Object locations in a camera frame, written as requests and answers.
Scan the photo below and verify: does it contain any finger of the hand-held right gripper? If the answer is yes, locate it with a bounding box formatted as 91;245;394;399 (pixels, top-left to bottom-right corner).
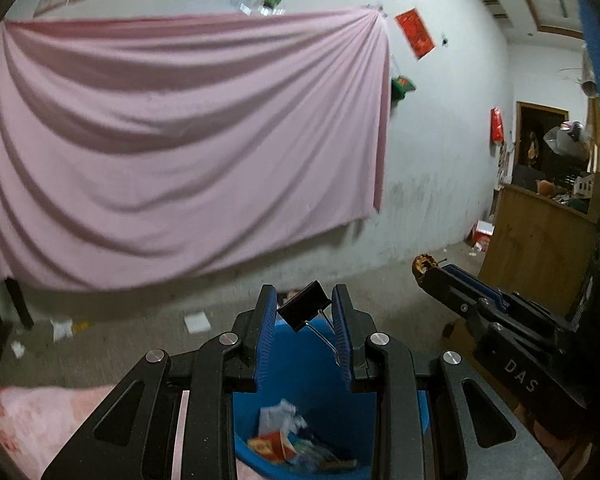
442;264;512;312
416;266;487;322

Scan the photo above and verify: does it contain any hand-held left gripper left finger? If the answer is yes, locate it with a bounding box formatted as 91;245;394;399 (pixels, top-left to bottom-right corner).
40;284;281;480

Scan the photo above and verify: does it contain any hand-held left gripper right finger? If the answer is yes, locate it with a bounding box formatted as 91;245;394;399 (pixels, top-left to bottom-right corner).
331;284;563;480

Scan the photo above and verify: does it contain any brown food scrap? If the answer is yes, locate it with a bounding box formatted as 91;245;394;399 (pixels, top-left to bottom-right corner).
412;254;438;286

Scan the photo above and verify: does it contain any black binder clip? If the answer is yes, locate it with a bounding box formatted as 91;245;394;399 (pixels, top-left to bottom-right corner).
277;282;341;366

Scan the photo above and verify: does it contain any blue plastic bucket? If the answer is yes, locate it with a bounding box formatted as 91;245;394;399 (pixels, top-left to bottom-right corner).
232;321;428;480

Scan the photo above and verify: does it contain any white paper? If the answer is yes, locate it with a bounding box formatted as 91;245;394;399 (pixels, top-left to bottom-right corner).
258;399;308;436

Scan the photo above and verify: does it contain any red snack packet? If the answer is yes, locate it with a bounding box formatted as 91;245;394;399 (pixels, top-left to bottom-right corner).
247;430;298;465

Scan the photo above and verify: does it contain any clear plastic wrapper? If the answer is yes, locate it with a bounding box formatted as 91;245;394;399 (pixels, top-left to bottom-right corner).
292;440;358;471

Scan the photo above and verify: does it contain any person's right hand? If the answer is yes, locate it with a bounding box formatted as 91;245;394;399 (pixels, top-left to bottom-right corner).
532;410;598;468

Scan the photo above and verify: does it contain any red cardboard box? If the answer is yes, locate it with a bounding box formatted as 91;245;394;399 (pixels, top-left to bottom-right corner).
467;220;496;251

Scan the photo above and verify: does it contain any wooden cabinet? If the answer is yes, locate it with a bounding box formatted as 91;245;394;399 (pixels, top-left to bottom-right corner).
477;172;600;316

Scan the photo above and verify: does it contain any red hanging packet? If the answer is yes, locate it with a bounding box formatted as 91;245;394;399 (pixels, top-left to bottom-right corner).
490;107;506;143

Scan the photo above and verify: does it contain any clear plastic bag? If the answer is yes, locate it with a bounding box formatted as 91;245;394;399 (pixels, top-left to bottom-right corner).
544;122;588;158

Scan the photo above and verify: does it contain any pink hanging sheet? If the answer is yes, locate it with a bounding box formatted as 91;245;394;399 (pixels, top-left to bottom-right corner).
0;7;392;292

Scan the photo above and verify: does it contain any green cap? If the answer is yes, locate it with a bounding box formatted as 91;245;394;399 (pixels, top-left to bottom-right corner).
391;76;417;103

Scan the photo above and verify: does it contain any black table leg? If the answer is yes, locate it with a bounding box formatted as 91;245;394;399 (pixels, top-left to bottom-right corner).
5;277;35;331

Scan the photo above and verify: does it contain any floral pink blanket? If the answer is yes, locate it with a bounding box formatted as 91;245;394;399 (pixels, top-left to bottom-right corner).
0;385;271;480

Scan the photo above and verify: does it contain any blue pole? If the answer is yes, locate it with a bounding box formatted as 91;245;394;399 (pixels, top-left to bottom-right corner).
577;0;600;211

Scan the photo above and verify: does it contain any wooden door frame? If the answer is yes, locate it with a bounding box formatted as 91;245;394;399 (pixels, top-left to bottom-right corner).
511;101;571;186

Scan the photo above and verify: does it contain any red wall poster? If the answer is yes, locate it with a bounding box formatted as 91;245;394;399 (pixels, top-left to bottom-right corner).
395;7;436;61

